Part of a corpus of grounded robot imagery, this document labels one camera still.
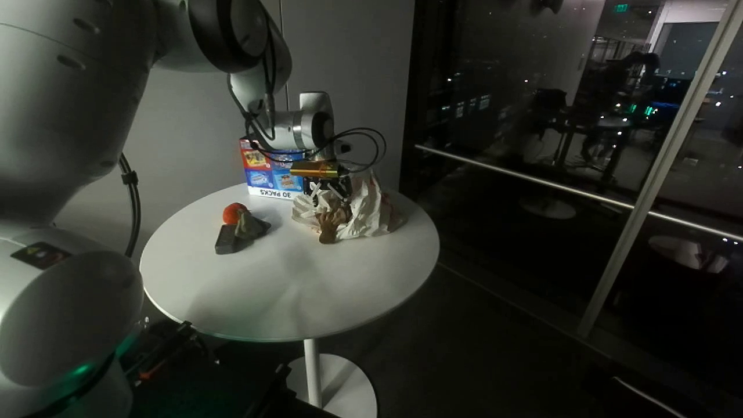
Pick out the grey vertical window mullion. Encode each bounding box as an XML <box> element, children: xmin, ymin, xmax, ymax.
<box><xmin>573</xmin><ymin>0</ymin><xmax>743</xmax><ymax>338</ymax></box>

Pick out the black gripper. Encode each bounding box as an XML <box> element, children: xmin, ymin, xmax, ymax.
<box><xmin>307</xmin><ymin>148</ymin><xmax>350</xmax><ymax>189</ymax></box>

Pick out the blue snack variety box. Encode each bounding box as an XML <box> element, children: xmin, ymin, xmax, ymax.
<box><xmin>239</xmin><ymin>136</ymin><xmax>311</xmax><ymax>200</ymax></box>

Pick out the white table pedestal base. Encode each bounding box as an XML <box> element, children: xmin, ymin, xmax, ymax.
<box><xmin>285</xmin><ymin>337</ymin><xmax>380</xmax><ymax>418</ymax></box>

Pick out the orange toy tomato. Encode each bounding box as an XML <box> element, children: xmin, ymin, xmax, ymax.
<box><xmin>221</xmin><ymin>203</ymin><xmax>249</xmax><ymax>227</ymax></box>

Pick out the white plastic bag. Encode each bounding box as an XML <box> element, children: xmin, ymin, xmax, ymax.
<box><xmin>289</xmin><ymin>170</ymin><xmax>409</xmax><ymax>247</ymax></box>

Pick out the dark green cloth toy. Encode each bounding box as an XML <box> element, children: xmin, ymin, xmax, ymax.
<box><xmin>213</xmin><ymin>210</ymin><xmax>274</xmax><ymax>258</ymax></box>

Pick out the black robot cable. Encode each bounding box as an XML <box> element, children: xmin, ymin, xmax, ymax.
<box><xmin>116</xmin><ymin>42</ymin><xmax>390</xmax><ymax>261</ymax></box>

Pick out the grey horizontal window rail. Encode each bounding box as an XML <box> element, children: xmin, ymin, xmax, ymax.
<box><xmin>412</xmin><ymin>141</ymin><xmax>743</xmax><ymax>243</ymax></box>

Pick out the yellow wrist camera box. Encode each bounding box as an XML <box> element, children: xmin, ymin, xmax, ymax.
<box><xmin>288</xmin><ymin>160</ymin><xmax>344</xmax><ymax>183</ymax></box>

